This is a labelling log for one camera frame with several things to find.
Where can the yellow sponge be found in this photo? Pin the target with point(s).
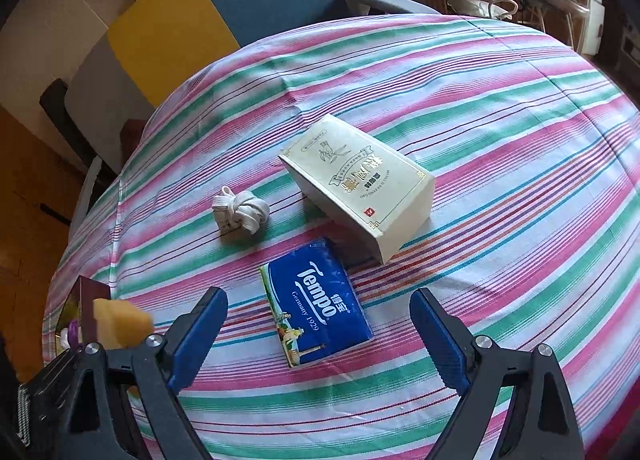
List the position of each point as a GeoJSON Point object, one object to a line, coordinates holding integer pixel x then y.
{"type": "Point", "coordinates": [120, 324]}

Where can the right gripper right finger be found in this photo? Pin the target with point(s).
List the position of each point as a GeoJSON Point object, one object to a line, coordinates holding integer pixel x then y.
{"type": "Point", "coordinates": [541, 421]}

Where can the purple packet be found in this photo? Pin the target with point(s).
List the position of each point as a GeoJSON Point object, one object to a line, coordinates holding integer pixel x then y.
{"type": "Point", "coordinates": [74, 338]}

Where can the dark red cushion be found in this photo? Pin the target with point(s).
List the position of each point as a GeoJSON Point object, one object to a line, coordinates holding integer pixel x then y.
{"type": "Point", "coordinates": [130, 136]}

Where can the grey yellow blue armchair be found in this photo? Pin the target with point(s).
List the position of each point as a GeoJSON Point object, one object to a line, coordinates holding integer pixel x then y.
{"type": "Point", "coordinates": [155, 45]}

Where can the white gold carton box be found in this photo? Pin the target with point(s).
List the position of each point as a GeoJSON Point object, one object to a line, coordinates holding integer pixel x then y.
{"type": "Point", "coordinates": [367, 187]}

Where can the gold metal tin box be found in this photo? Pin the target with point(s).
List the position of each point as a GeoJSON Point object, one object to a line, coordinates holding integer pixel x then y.
{"type": "Point", "coordinates": [79, 305]}

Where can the blue tempo tissue pack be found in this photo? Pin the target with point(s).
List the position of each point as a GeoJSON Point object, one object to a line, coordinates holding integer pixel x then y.
{"type": "Point", "coordinates": [314, 306]}

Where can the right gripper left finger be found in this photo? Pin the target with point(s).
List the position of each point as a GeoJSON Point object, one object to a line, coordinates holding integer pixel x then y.
{"type": "Point", "coordinates": [97, 420]}

